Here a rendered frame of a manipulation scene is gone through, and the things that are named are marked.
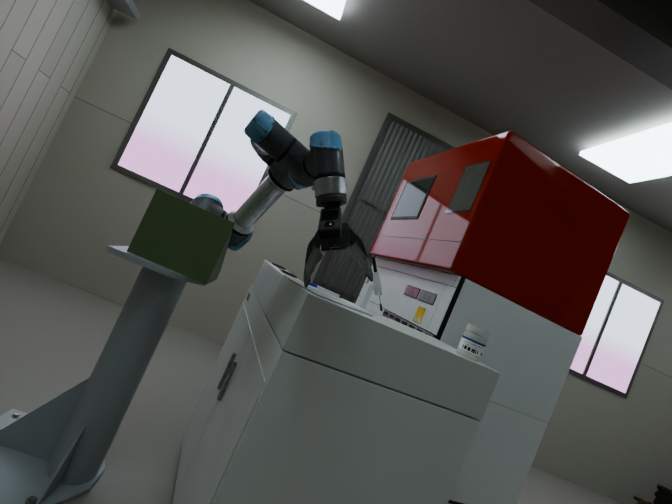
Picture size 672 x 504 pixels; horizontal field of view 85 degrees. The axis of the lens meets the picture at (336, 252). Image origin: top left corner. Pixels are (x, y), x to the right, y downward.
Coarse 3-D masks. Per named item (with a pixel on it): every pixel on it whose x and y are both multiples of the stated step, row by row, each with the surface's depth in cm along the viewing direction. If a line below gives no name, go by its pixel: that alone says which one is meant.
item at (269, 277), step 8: (264, 264) 166; (272, 264) 158; (264, 272) 157; (272, 272) 140; (280, 272) 127; (256, 280) 168; (264, 280) 148; (272, 280) 133; (280, 280) 121; (256, 288) 158; (264, 288) 141; (272, 288) 127; (264, 296) 134; (272, 296) 121; (264, 304) 128
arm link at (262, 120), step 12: (252, 120) 86; (264, 120) 86; (252, 132) 86; (264, 132) 86; (276, 132) 87; (288, 132) 89; (252, 144) 119; (264, 144) 88; (276, 144) 87; (288, 144) 88; (264, 156) 124; (276, 156) 89
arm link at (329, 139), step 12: (324, 132) 82; (336, 132) 84; (312, 144) 84; (324, 144) 82; (336, 144) 83; (312, 156) 84; (324, 156) 82; (336, 156) 82; (312, 168) 84; (324, 168) 82; (336, 168) 82
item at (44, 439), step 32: (128, 256) 119; (160, 288) 128; (128, 320) 127; (160, 320) 131; (128, 352) 127; (96, 384) 125; (128, 384) 129; (0, 416) 141; (32, 416) 129; (64, 416) 131; (96, 416) 125; (0, 448) 127; (32, 448) 129; (64, 448) 124; (96, 448) 127; (0, 480) 115; (32, 480) 120; (64, 480) 124; (96, 480) 132
